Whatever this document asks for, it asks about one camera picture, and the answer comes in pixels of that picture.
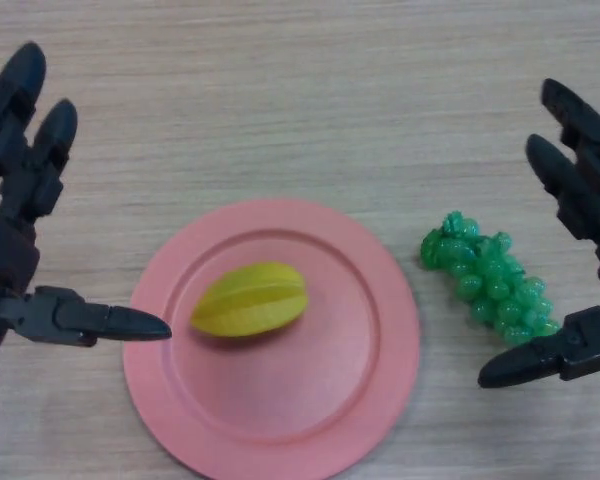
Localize green grape bunch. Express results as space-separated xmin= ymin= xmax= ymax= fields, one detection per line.
xmin=419 ymin=210 xmax=562 ymax=347

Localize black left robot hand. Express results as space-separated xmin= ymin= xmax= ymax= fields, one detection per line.
xmin=0 ymin=41 xmax=174 ymax=359

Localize yellow starfruit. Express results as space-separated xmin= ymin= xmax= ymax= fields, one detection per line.
xmin=189 ymin=261 xmax=310 ymax=337

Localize pink round plate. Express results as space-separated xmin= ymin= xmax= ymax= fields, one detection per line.
xmin=122 ymin=198 xmax=421 ymax=479

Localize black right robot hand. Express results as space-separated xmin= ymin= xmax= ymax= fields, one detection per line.
xmin=477 ymin=77 xmax=600 ymax=390

